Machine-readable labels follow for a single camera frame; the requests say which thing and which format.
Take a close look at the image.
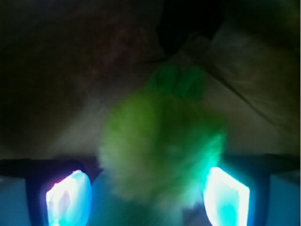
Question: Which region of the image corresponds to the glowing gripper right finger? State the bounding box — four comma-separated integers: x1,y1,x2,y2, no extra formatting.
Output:
203,154,271,226

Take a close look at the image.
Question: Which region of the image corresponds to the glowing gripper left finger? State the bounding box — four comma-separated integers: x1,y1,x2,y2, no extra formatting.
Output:
25,162,92,226

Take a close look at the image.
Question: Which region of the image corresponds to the green plush animal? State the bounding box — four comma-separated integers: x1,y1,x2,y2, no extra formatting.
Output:
89,65,228,226

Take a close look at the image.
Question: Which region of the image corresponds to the brown paper bag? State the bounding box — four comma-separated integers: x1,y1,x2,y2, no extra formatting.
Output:
0,0,301,159

